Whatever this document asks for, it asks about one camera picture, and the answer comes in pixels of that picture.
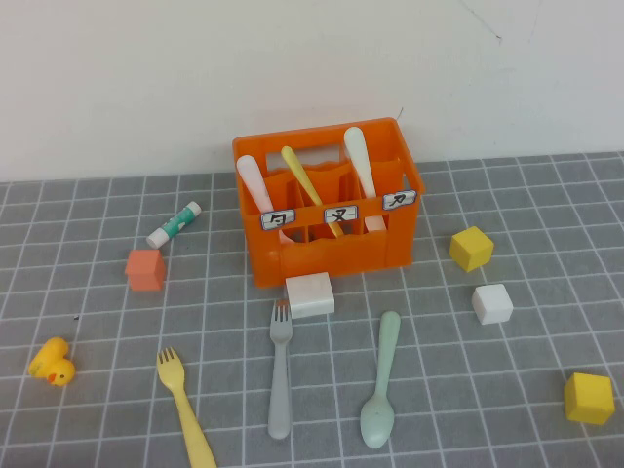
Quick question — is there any grey plastic fork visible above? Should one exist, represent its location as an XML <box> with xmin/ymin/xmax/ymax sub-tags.
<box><xmin>267</xmin><ymin>299</ymin><xmax>294</xmax><ymax>441</ymax></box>

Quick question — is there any mint green plastic spoon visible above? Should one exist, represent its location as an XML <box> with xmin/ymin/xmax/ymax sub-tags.
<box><xmin>359</xmin><ymin>310</ymin><xmax>402</xmax><ymax>449</ymax></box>

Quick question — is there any yellow plastic fork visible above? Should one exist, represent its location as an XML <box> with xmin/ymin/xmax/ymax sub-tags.
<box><xmin>156</xmin><ymin>346</ymin><xmax>218</xmax><ymax>468</ymax></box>

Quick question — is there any orange plastic cutlery holder crate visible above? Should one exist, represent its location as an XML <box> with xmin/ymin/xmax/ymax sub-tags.
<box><xmin>231</xmin><ymin>116</ymin><xmax>426</xmax><ymax>291</ymax></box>

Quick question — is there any paper label with fork character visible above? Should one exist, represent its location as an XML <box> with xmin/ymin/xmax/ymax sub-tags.
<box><xmin>323</xmin><ymin>205</ymin><xmax>360</xmax><ymax>225</ymax></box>

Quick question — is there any paper label with spoon character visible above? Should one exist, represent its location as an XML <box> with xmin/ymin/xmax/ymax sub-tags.
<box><xmin>259</xmin><ymin>210</ymin><xmax>297</xmax><ymax>231</ymax></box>

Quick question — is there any white power adapter block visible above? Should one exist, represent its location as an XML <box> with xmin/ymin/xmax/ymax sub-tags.
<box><xmin>285</xmin><ymin>272</ymin><xmax>336</xmax><ymax>320</ymax></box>

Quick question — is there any paper label with knife character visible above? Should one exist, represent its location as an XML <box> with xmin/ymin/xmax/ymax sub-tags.
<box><xmin>381</xmin><ymin>189</ymin><xmax>418</xmax><ymax>212</ymax></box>

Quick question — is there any white green glue stick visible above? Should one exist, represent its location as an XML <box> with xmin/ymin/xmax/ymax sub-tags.
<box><xmin>145</xmin><ymin>200</ymin><xmax>203</xmax><ymax>249</ymax></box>

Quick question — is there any yellow cube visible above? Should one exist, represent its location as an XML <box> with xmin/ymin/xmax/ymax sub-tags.
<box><xmin>448</xmin><ymin>225</ymin><xmax>495</xmax><ymax>273</ymax></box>
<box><xmin>564</xmin><ymin>372</ymin><xmax>616</xmax><ymax>426</ymax></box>

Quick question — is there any orange block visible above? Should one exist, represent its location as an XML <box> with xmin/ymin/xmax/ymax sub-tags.
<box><xmin>124</xmin><ymin>249</ymin><xmax>167</xmax><ymax>293</ymax></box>

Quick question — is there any white cube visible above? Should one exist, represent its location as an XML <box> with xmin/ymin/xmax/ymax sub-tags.
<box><xmin>471</xmin><ymin>283</ymin><xmax>515</xmax><ymax>326</ymax></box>

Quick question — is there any grey checked table mat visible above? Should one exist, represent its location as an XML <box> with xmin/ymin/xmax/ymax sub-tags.
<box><xmin>0</xmin><ymin>151</ymin><xmax>624</xmax><ymax>468</ymax></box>

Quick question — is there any yellow rubber duck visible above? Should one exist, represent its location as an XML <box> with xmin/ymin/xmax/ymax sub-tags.
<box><xmin>27</xmin><ymin>336</ymin><xmax>77</xmax><ymax>389</ymax></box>

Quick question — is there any yellow cutlery handle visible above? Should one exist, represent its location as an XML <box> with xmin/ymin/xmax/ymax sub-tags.
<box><xmin>280</xmin><ymin>145</ymin><xmax>345</xmax><ymax>239</ymax></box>

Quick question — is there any pale pink cutlery handle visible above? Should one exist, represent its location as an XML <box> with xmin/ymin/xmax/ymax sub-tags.
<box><xmin>236</xmin><ymin>154</ymin><xmax>296</xmax><ymax>245</ymax></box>

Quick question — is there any white cutlery handle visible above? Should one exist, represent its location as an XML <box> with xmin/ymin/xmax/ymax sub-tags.
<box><xmin>343</xmin><ymin>126</ymin><xmax>389</xmax><ymax>233</ymax></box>

